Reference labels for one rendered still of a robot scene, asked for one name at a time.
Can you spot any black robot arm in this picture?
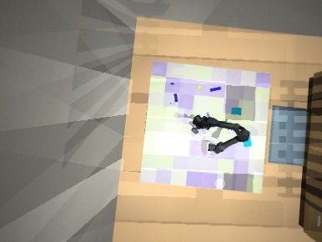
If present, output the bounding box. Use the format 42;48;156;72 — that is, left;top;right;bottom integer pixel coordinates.
193;115;249;154

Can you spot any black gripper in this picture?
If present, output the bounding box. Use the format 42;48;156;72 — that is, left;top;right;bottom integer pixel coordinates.
191;124;202;134

